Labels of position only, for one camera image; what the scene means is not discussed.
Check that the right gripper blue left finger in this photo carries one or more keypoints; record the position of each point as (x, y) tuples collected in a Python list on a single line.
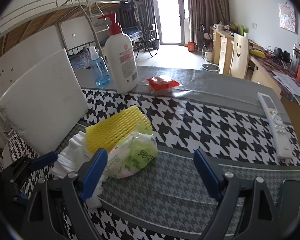
[(90, 173)]

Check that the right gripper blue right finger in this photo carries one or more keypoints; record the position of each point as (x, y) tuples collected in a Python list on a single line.
[(211, 174)]

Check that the white foam sheets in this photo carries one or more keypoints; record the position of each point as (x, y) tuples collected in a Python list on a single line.
[(72, 158)]

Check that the yellow foam net sleeve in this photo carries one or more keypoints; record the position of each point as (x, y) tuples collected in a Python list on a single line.
[(107, 133)]

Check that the green tissue packet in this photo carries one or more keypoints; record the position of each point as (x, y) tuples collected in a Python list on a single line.
[(132, 153)]

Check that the houndstooth tablecloth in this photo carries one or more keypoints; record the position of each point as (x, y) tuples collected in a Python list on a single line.
[(221, 115)]

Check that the white styrofoam box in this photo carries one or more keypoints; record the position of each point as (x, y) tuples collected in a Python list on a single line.
[(45, 103)]

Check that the white remote control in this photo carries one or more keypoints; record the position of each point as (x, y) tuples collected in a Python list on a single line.
[(277, 127)]

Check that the blue spray bottle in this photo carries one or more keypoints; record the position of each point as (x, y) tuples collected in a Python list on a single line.
[(98, 65)]

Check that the red snack packet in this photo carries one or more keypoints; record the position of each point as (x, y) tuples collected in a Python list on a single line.
[(162, 84)]

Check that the waste bin with blue liner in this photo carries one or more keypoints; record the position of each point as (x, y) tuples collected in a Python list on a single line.
[(210, 67)]

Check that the wooden smiley face chair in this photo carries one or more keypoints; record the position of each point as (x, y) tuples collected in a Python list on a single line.
[(240, 57)]

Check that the blue plaid quilt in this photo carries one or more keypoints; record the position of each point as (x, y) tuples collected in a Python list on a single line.
[(81, 60)]

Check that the white papers on desk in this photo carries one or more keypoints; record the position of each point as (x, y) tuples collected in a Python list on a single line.
[(289, 83)]

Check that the white lotion pump bottle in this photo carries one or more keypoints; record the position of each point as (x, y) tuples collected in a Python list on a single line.
[(120, 57)]

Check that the long wooden desk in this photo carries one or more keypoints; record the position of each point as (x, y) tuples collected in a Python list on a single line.
[(262, 73)]

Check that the orange container by door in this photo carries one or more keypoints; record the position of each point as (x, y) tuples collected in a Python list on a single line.
[(191, 47)]

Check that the black folding chair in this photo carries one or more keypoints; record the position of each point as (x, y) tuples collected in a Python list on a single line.
[(147, 39)]

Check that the near metal bunk bed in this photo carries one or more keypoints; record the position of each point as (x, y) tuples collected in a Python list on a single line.
[(39, 15)]

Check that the left brown curtain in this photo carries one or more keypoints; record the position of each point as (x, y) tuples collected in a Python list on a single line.
[(137, 13)]

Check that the brown curtain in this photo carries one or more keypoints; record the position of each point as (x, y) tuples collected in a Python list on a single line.
[(206, 13), (137, 13)]

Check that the right brown curtain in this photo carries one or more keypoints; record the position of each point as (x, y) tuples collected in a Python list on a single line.
[(206, 13)]

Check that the glass balcony door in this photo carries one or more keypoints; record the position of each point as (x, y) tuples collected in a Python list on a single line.
[(173, 21)]

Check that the pink cartoon wall poster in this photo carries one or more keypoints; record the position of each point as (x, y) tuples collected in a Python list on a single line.
[(287, 18)]

